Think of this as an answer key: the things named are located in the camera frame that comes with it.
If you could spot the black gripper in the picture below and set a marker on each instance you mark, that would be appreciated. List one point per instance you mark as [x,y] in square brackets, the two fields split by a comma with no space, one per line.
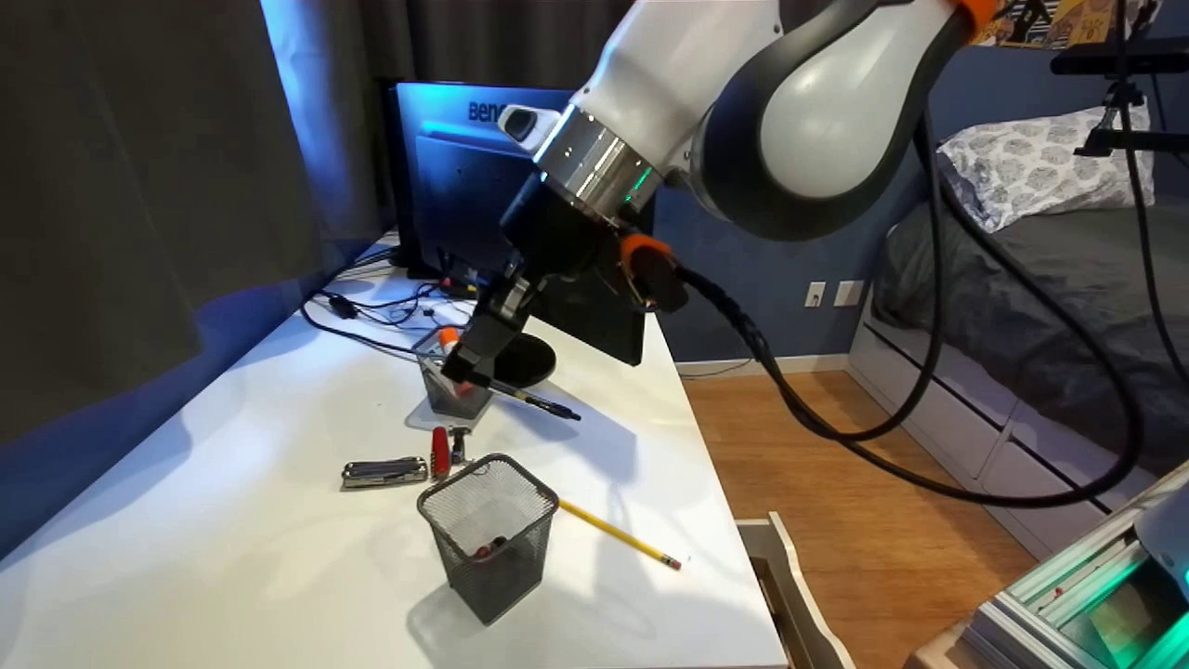
[560,236]

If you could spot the black pen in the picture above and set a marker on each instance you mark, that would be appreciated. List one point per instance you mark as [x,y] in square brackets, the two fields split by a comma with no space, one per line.
[545,403]

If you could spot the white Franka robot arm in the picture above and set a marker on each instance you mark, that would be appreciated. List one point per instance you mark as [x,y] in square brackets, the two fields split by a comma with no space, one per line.
[805,113]

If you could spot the small mesh container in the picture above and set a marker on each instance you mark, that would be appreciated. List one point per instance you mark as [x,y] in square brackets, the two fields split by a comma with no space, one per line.
[450,396]

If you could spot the large black mesh container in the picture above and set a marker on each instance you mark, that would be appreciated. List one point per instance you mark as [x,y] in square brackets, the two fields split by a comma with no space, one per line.
[488,582]

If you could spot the orange capped marker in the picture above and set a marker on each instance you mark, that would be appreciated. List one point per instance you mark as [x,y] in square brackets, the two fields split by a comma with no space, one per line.
[447,338]

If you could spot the small grey desk item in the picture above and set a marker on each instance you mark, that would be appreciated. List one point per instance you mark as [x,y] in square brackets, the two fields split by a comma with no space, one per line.
[462,444]

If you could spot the small red desk item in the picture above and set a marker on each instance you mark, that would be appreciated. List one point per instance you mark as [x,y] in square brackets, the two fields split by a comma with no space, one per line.
[439,450]

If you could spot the black monitor with round stand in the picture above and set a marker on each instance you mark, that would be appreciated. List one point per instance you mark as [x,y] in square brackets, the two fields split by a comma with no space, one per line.
[606,338]

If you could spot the black folding multi-tool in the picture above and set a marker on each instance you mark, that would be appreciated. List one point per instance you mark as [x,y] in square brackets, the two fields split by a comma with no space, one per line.
[385,475]

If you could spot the red marker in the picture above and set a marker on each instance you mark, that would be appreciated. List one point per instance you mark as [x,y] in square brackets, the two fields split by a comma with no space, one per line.
[492,549]

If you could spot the yellow pencil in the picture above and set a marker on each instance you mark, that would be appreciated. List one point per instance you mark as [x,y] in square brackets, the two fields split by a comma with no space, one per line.
[618,538]

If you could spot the black BenQ monitor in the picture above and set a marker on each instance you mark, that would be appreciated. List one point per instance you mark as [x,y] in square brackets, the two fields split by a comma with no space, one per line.
[431,125]

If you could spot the white open drawer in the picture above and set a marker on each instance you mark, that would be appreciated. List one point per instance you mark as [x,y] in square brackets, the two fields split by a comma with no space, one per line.
[783,582]

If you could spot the wooden base board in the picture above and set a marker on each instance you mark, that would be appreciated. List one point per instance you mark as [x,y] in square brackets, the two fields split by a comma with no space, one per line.
[940,654]

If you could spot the dark grey bed duvet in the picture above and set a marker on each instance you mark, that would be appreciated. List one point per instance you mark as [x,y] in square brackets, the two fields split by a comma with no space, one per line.
[1053,338]

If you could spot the white patterned pillow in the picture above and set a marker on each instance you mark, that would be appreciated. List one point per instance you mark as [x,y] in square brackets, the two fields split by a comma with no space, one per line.
[1026,168]

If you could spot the white wall outlet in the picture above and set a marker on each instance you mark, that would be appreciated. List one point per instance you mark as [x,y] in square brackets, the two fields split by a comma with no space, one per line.
[814,296]
[849,291]

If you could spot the white bed frame with drawers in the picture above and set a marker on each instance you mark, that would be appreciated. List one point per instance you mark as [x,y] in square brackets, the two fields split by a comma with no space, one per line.
[951,422]

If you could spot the aluminium profile frame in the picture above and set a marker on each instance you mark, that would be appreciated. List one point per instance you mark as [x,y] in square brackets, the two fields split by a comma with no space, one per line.
[1089,595]

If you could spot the colourful wall poster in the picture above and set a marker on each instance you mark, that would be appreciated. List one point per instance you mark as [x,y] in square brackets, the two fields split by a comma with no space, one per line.
[1064,19]

